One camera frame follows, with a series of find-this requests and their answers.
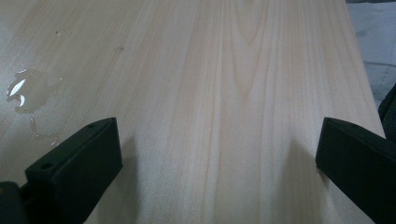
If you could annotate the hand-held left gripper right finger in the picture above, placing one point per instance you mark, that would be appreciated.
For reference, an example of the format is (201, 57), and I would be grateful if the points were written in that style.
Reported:
(358, 168)

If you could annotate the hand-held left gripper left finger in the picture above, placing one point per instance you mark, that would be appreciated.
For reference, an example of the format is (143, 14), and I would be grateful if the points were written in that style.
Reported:
(77, 171)

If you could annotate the dark cloth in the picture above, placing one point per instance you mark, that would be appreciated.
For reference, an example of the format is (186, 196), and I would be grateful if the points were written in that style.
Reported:
(389, 115)

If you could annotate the clear liquid spill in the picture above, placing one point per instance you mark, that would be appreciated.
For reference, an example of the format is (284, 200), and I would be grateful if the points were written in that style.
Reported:
(32, 93)

